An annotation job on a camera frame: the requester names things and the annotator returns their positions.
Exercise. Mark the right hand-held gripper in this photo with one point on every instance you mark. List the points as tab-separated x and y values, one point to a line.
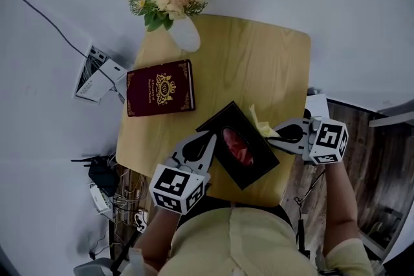
330	142

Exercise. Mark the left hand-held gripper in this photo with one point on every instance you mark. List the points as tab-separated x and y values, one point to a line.
174	189

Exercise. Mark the pale yellow cloth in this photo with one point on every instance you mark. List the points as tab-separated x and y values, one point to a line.
262	126

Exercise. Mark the black tissue box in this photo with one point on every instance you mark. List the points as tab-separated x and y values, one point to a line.
255	168

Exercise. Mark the person's right forearm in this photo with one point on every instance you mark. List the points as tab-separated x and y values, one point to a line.
339	203

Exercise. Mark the person's left forearm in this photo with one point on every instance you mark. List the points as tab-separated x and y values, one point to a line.
155	236

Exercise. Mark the white floor box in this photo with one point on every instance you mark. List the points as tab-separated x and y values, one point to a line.
318	106

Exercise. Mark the white wiring box cover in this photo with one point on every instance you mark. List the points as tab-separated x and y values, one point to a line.
103	80

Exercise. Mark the maroon book with gold print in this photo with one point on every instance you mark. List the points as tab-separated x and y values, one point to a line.
158	87

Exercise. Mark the white power adapter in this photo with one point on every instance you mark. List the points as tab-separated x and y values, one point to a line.
140	219

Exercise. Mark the black router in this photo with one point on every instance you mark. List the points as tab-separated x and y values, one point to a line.
103	174

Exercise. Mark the person's pale yellow top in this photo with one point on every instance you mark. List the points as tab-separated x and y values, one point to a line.
239	245

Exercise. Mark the white modem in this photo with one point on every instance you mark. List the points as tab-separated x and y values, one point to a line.
100	200

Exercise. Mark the white textured vase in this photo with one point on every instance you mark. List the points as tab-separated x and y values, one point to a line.
186	35

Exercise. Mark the grey office chair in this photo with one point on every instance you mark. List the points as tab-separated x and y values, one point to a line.
93	266

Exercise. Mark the open wall wiring box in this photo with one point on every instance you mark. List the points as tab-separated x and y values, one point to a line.
87	71

